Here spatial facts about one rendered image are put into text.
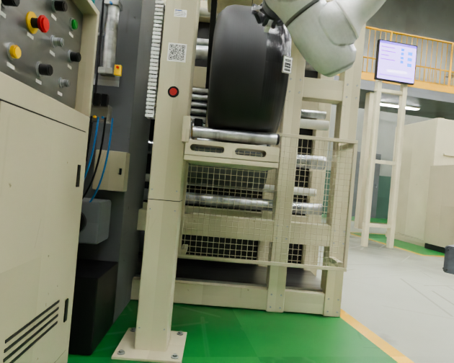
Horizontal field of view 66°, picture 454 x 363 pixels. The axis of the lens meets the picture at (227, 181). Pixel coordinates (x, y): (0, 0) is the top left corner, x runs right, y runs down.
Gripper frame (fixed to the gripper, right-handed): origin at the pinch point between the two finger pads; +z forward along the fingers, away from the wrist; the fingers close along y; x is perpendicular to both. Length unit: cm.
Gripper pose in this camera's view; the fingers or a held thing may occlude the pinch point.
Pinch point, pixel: (267, 24)
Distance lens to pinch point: 124.2
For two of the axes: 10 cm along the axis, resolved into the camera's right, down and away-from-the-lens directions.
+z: -0.2, -1.5, 9.9
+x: -1.1, 9.8, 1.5
